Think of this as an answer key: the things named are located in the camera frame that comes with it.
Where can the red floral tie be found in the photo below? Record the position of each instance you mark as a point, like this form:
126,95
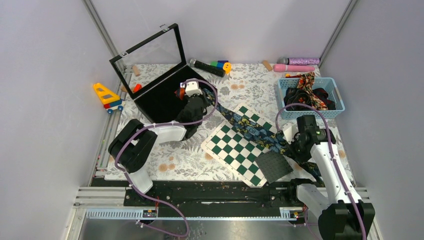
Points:
311,89

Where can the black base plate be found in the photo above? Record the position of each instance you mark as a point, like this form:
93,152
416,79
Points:
215,199

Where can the green blue block stack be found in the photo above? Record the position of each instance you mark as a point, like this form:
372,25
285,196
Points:
220,64

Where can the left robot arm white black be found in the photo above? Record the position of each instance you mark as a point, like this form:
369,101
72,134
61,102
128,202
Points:
132,157

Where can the green white chessboard mat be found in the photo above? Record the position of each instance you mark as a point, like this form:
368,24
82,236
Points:
238,154

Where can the light blue plastic basket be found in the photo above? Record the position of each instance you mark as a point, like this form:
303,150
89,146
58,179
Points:
326,83

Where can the yellow toy truck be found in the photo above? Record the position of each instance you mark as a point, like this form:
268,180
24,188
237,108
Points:
110,100

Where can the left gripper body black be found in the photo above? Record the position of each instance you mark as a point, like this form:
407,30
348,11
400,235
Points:
205,104

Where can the red toy block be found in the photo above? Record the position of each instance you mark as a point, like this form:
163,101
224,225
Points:
137,88

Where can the dark blue floral tie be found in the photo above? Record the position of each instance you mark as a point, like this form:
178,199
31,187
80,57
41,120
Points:
275,142

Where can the dark red ties pile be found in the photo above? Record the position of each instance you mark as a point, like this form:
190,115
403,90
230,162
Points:
292,94

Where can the floral table mat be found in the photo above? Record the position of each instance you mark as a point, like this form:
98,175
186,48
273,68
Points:
247,83

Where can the orange navy striped rolled tie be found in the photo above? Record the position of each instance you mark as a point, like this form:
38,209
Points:
179,93

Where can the grey studded baseplate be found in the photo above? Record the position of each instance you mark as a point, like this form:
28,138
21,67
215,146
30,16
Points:
273,167

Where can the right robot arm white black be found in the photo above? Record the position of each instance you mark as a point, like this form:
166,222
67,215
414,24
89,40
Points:
342,214

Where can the small wooden block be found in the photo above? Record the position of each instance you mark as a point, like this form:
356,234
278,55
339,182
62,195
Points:
267,65

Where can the black glitter microphone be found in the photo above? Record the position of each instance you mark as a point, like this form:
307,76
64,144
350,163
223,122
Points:
207,68

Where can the wooden peg left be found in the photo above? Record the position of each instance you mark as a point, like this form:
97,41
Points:
135,71

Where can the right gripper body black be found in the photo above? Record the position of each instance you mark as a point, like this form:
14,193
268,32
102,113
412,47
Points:
301,153

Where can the black display box glass lid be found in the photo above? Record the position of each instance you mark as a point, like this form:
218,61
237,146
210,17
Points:
162,64

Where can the purple glitter microphone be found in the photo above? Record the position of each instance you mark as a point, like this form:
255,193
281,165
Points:
298,61

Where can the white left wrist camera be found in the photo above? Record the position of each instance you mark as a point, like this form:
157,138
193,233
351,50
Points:
190,89

